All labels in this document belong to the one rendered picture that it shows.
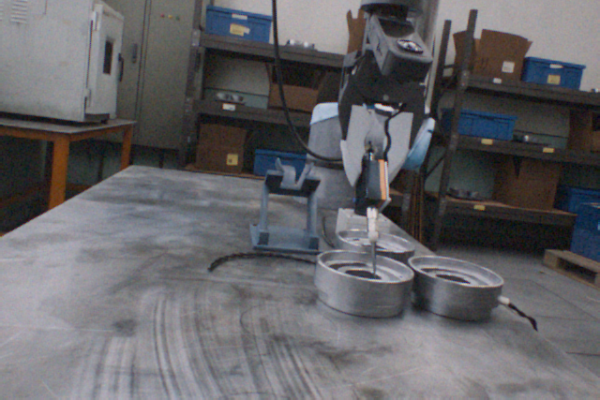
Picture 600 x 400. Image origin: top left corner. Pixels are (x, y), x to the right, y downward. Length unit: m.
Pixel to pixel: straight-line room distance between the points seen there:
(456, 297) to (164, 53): 3.98
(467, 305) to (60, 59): 2.44
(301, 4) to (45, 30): 2.51
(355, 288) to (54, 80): 2.39
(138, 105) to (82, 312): 3.97
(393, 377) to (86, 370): 0.23
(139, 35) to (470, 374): 4.15
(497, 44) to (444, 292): 4.09
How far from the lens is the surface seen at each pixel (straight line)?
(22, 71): 2.82
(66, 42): 2.76
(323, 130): 1.10
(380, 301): 0.52
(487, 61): 4.55
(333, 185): 1.09
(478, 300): 0.58
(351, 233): 0.72
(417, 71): 0.49
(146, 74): 4.40
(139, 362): 0.41
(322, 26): 4.69
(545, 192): 4.89
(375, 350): 0.47
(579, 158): 4.92
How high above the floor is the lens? 0.99
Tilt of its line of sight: 7 degrees down
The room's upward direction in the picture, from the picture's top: 8 degrees clockwise
